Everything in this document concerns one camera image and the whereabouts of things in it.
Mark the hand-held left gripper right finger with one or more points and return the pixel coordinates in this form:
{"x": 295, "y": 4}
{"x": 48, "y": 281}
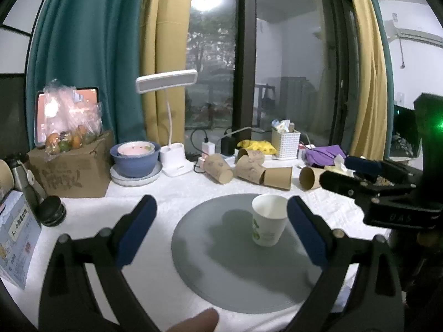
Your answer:
{"x": 306, "y": 231}

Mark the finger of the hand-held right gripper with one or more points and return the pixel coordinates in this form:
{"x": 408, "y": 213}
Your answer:
{"x": 342, "y": 181}
{"x": 361, "y": 165}

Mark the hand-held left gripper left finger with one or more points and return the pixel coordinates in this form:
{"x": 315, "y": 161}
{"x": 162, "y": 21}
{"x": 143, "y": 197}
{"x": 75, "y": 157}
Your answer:
{"x": 136, "y": 231}

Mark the white paper cup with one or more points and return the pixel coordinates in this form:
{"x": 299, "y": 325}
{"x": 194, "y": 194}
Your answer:
{"x": 268, "y": 223}

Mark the brown paper cup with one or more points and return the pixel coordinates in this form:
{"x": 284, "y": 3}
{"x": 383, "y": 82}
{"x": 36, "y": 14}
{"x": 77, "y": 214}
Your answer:
{"x": 254, "y": 155}
{"x": 309, "y": 177}
{"x": 218, "y": 170}
{"x": 278, "y": 178}
{"x": 250, "y": 171}

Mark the beige cup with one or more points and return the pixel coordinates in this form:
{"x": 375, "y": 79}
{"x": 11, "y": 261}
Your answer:
{"x": 5, "y": 179}

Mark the white tissue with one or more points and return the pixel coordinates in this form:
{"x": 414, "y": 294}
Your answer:
{"x": 341, "y": 166}

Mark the purple cloth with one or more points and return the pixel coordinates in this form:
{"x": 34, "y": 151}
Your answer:
{"x": 323, "y": 155}

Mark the white tablecloth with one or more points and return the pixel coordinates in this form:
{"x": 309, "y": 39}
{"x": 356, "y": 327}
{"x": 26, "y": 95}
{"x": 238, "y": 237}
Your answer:
{"x": 155, "y": 197}

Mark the pale blue plate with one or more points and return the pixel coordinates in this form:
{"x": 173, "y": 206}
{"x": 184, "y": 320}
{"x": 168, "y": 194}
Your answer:
{"x": 119, "y": 178}

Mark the black monitor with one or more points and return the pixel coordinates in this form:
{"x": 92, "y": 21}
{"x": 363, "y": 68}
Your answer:
{"x": 406, "y": 124}

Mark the blue bowl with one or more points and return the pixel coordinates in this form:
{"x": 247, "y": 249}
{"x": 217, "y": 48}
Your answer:
{"x": 135, "y": 164}

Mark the white plastic basket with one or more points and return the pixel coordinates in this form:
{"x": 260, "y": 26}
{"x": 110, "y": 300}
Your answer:
{"x": 285, "y": 143}

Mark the white desk lamp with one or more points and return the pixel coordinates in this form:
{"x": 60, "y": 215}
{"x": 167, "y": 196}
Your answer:
{"x": 173, "y": 159}

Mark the pink bowl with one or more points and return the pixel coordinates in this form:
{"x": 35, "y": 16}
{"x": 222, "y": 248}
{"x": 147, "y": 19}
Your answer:
{"x": 135, "y": 148}

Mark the cardboard box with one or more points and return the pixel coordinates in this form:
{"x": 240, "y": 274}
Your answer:
{"x": 74, "y": 173}

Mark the black round lid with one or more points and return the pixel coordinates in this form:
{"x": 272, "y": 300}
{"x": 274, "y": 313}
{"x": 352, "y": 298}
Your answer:
{"x": 52, "y": 211}

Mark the yellow curtain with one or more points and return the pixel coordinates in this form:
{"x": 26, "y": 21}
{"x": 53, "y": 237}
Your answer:
{"x": 166, "y": 41}
{"x": 367, "y": 76}

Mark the grey round mat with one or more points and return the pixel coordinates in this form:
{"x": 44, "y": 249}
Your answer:
{"x": 221, "y": 266}

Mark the yellow cloth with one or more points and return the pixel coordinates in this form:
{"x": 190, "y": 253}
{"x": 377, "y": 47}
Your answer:
{"x": 258, "y": 145}

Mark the white power strip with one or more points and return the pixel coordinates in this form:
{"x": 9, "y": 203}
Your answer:
{"x": 207, "y": 159}

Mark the white charger plug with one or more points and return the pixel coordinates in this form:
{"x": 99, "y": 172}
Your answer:
{"x": 207, "y": 147}

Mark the black charger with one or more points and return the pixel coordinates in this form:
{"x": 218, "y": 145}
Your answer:
{"x": 227, "y": 145}

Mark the blue printed carton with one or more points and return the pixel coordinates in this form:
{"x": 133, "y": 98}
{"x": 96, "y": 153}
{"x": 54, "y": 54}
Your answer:
{"x": 14, "y": 242}

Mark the silver thermos flask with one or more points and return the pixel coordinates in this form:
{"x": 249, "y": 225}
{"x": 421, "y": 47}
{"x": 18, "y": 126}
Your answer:
{"x": 24, "y": 179}

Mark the plastic bag of fruit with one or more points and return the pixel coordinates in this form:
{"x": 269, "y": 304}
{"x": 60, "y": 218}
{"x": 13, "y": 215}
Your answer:
{"x": 69, "y": 121}

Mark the tablet with lit screen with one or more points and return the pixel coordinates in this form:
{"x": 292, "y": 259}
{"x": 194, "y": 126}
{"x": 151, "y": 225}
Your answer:
{"x": 86, "y": 96}

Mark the white air conditioner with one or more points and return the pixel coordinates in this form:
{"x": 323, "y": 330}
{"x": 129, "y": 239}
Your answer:
{"x": 415, "y": 31}

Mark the teal curtain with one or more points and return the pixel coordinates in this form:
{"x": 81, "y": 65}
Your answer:
{"x": 90, "y": 41}

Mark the black window frame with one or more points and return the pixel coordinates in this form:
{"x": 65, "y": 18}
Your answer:
{"x": 245, "y": 52}

